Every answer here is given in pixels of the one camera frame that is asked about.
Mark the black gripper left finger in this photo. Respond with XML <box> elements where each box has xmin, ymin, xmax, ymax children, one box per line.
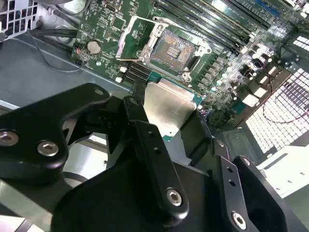
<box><xmin>0</xmin><ymin>81</ymin><xmax>190</xmax><ymax>222</ymax></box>

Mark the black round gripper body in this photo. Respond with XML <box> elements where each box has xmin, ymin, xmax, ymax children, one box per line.
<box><xmin>52</xmin><ymin>158</ymin><xmax>232</xmax><ymax>232</ymax></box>

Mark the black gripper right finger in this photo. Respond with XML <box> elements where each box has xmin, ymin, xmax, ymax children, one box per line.
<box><xmin>180</xmin><ymin>110</ymin><xmax>309</xmax><ymax>232</ymax></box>

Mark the silver CPU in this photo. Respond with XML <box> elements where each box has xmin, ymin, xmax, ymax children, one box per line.
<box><xmin>142</xmin><ymin>77</ymin><xmax>206</xmax><ymax>143</ymax></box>

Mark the metal socket cover frame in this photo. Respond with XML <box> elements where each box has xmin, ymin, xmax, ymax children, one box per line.
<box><xmin>115</xmin><ymin>15</ymin><xmax>168</xmax><ymax>66</ymax></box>

